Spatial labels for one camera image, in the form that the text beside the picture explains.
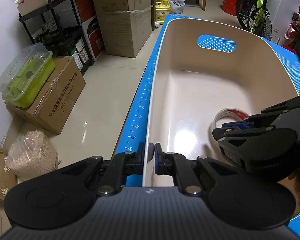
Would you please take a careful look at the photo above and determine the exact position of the grey tape roll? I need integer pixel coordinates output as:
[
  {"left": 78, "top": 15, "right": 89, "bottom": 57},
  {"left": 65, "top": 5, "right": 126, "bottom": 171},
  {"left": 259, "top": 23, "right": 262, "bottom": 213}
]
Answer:
[{"left": 210, "top": 108, "right": 249, "bottom": 132}]

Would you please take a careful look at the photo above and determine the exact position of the beige plastic storage basket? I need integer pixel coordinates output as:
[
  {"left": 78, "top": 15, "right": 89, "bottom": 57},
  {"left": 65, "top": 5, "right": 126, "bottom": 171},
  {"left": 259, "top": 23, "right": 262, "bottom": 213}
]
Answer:
[{"left": 142, "top": 17, "right": 300, "bottom": 188}]

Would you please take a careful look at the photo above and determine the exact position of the blue silicone baking mat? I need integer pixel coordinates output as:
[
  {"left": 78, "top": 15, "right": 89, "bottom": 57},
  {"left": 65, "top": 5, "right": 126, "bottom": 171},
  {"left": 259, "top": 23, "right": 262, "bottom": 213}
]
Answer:
[{"left": 117, "top": 16, "right": 300, "bottom": 239}]

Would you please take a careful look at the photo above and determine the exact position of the cardboard box on floor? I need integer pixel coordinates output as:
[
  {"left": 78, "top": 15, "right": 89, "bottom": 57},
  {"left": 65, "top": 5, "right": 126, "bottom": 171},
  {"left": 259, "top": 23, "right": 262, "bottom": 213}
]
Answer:
[{"left": 5, "top": 56, "right": 85, "bottom": 134}]

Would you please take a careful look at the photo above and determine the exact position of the bag of grain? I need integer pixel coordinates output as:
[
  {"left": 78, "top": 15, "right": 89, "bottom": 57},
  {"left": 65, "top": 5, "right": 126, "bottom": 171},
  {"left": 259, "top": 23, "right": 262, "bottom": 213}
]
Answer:
[{"left": 4, "top": 130, "right": 61, "bottom": 181}]

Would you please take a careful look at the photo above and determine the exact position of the green black bicycle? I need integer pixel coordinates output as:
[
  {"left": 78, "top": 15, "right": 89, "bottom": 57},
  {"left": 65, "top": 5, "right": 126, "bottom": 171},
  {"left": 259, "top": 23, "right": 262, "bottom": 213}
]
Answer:
[{"left": 235, "top": 0, "right": 273, "bottom": 41}]

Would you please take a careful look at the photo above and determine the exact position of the white freezer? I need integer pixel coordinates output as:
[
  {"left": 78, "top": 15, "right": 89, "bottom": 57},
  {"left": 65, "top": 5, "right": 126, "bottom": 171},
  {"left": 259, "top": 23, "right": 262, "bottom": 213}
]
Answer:
[{"left": 267, "top": 0, "right": 300, "bottom": 46}]

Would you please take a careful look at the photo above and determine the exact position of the red bucket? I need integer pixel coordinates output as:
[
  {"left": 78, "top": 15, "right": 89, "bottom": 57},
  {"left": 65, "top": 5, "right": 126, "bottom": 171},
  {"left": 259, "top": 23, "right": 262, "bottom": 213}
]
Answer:
[{"left": 222, "top": 0, "right": 242, "bottom": 16}]

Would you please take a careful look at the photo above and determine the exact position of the green clear plastic container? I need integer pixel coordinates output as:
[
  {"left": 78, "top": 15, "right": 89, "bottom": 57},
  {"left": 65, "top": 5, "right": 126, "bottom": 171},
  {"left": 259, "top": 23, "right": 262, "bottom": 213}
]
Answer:
[{"left": 0, "top": 43, "right": 55, "bottom": 108}]

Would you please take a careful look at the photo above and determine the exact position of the white plastic bag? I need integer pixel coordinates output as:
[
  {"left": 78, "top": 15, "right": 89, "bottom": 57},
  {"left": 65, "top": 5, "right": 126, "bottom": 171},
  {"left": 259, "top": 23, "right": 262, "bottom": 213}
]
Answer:
[{"left": 169, "top": 0, "right": 185, "bottom": 14}]

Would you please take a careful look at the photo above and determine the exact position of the yellow detergent jug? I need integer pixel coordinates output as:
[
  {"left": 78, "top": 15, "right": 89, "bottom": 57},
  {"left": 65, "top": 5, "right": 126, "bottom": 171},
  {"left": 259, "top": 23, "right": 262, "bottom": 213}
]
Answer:
[{"left": 155, "top": 0, "right": 170, "bottom": 24}]

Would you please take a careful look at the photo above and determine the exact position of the black metal shelf rack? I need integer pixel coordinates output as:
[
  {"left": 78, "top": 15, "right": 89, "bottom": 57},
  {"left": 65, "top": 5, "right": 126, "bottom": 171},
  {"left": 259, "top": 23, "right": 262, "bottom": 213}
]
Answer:
[{"left": 19, "top": 0, "right": 93, "bottom": 74}]

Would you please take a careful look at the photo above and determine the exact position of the large cardboard box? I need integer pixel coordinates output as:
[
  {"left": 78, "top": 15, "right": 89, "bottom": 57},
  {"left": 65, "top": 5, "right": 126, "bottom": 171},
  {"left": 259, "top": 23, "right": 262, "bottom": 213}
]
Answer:
[{"left": 93, "top": 0, "right": 152, "bottom": 58}]

